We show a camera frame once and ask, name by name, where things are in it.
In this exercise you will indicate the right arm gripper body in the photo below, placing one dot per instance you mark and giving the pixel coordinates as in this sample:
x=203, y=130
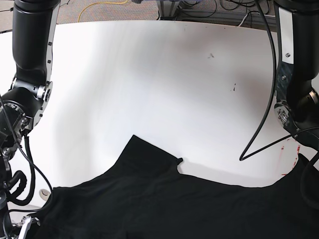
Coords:
x=21, y=229

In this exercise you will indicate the black t-shirt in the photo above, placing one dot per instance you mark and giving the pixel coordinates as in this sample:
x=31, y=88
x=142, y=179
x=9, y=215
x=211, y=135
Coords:
x=143, y=196

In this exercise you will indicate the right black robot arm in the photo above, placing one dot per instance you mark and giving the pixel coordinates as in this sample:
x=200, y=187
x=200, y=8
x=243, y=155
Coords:
x=22, y=107

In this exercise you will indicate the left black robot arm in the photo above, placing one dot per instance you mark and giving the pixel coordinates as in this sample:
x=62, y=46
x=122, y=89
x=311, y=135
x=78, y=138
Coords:
x=295, y=65

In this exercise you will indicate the red tape rectangle marking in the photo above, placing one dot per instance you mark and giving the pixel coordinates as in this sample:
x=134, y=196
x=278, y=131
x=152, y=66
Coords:
x=288, y=156

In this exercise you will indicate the left table cable grommet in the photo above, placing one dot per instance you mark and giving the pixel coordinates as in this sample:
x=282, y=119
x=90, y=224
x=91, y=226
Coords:
x=44, y=194

